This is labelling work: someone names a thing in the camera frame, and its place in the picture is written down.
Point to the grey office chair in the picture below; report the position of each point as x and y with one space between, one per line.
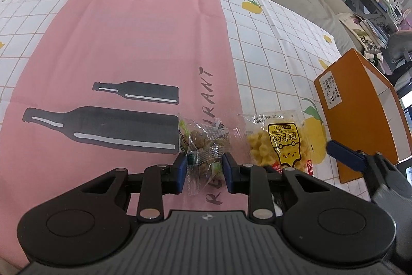
399 46

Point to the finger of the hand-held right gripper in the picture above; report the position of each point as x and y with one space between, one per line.
344 154

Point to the yellow puffed snack packet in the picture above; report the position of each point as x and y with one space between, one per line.
283 139

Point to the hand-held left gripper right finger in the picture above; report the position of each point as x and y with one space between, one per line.
228 172

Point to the orange cardboard box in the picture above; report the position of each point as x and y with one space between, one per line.
354 107

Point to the magazines on sofa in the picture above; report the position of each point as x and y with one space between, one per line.
360 33

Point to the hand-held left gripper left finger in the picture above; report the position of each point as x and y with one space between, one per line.
182 170

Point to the pink white printed tablecloth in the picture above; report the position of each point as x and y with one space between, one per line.
128 52

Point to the clear nut packet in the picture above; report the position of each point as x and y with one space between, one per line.
201 146

